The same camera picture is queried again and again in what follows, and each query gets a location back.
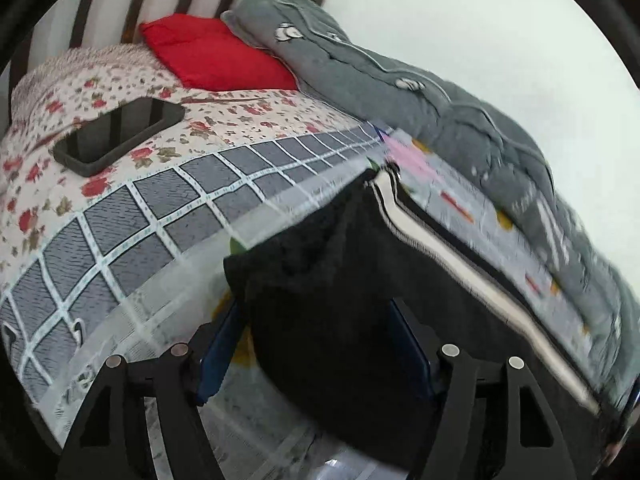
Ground black smartphone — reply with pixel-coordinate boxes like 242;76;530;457
52;97;186;178

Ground black pants with striped waistband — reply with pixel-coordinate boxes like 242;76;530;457
222;167;616;471

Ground red pillow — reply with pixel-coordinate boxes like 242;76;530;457
139;15;298;92

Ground floral bedsheet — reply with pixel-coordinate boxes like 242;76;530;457
0;44;371;281

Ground fruit print checked blanket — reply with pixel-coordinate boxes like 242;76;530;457
0;122;640;480

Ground grey quilt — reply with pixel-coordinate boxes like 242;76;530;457
220;0;640;396

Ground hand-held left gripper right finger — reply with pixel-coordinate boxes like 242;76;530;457
387;299;596;480

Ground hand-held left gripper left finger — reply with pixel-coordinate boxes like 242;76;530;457
55;300;251;480

